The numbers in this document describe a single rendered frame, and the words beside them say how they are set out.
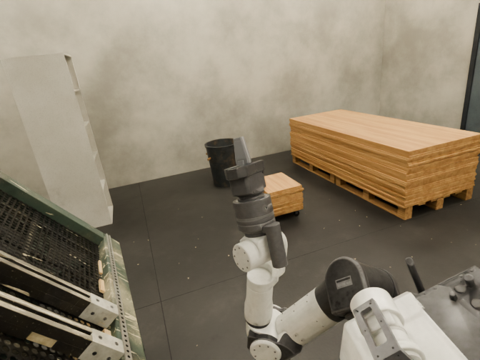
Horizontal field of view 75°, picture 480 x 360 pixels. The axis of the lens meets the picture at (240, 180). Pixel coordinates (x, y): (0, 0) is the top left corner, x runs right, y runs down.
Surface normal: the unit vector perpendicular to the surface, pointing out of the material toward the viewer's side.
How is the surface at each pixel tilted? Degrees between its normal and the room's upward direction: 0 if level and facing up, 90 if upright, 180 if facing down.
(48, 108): 90
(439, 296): 23
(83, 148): 90
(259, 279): 7
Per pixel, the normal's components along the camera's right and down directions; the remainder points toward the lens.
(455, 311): -0.48, -0.80
